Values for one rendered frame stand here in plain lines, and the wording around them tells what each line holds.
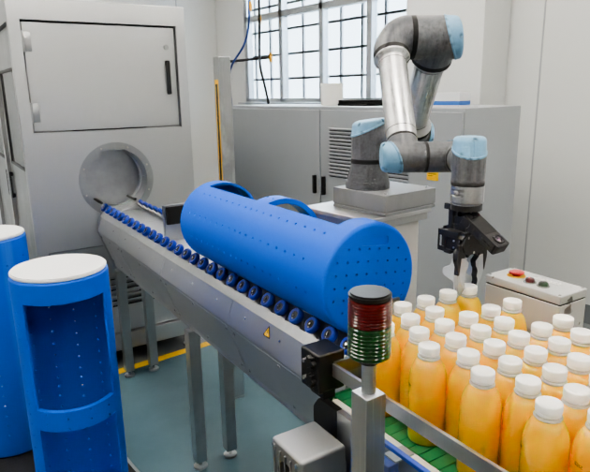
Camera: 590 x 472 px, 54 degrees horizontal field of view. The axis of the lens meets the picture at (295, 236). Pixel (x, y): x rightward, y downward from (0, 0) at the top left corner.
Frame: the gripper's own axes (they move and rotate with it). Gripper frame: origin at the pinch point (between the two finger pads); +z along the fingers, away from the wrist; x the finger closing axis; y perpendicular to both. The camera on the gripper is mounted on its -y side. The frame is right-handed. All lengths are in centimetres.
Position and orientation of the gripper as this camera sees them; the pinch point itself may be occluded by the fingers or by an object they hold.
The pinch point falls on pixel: (468, 288)
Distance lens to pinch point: 142.8
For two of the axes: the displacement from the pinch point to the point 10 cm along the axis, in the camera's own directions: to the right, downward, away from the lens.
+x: -8.4, 1.4, -5.2
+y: -5.4, -1.9, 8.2
